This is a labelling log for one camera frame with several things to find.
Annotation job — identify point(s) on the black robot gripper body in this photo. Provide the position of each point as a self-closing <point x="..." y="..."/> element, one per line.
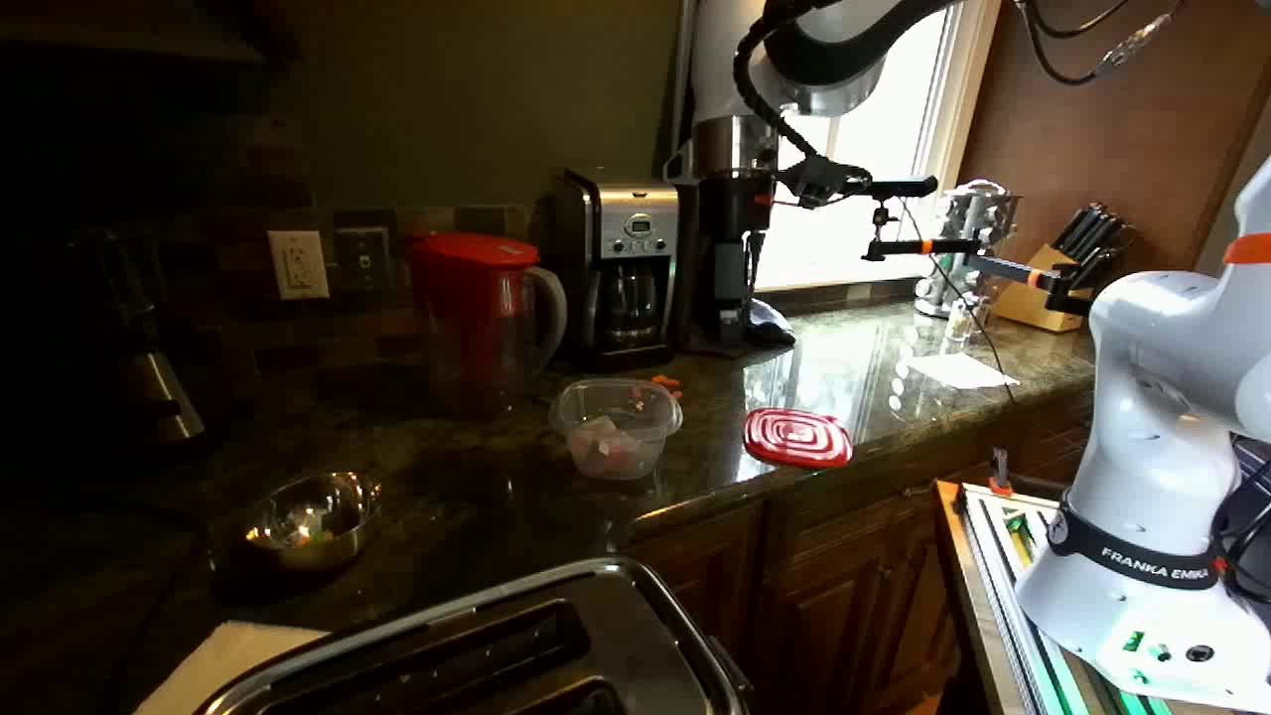
<point x="821" y="182"/>

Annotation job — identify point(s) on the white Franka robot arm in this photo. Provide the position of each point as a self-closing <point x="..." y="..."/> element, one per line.
<point x="1155" y="398"/>

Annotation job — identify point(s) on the orange gummy bear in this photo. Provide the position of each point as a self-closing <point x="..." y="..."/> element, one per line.
<point x="665" y="384"/>

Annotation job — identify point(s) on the clear plastic lunchbox container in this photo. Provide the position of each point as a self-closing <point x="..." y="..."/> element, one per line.
<point x="619" y="402"/>

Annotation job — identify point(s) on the clear bag of gummy bears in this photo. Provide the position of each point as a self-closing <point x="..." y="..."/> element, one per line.
<point x="608" y="445"/>

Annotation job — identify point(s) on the shiny silver metal object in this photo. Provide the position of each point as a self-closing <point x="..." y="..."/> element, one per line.
<point x="968" y="225"/>

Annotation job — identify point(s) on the silver black coffee maker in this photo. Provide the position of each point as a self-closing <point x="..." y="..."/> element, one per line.
<point x="623" y="263"/>

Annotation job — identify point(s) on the white paper sheet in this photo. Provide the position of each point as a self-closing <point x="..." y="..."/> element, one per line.
<point x="958" y="371"/>

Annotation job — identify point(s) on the wooden knife block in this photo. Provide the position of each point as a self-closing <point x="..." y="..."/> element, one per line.
<point x="1034" y="302"/>

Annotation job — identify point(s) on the red white spiral coaster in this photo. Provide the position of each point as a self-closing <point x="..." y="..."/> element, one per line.
<point x="795" y="440"/>

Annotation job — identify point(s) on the red plastic pitcher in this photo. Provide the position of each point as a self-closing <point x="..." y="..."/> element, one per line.
<point x="470" y="319"/>

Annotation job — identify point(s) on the wooden base cabinet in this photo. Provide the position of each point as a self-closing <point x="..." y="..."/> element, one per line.
<point x="849" y="598"/>

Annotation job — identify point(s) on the white robot mounting platform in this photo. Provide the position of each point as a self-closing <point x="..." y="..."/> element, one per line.
<point x="1005" y="598"/>

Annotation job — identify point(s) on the stainless steel toaster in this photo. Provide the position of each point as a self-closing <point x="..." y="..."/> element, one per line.
<point x="529" y="649"/>

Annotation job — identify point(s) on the small metal bowl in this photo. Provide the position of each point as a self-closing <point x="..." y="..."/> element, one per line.
<point x="313" y="523"/>

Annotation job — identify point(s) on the white paper napkin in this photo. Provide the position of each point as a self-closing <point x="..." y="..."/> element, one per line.
<point x="219" y="658"/>

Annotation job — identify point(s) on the black stereo camera bar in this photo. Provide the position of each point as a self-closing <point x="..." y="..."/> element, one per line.
<point x="901" y="188"/>

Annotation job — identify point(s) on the window with white frame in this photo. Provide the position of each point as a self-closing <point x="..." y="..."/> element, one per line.
<point x="917" y="134"/>

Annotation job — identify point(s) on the black orange camera tripod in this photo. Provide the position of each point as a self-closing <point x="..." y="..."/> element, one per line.
<point x="917" y="249"/>

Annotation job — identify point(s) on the brown wooden wall cabinet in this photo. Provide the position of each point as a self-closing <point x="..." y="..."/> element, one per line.
<point x="1139" y="143"/>

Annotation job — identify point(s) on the dark wall switch plate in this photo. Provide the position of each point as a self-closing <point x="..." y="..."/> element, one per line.
<point x="362" y="260"/>

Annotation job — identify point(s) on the white wall outlet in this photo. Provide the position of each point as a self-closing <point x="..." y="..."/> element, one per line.
<point x="298" y="263"/>

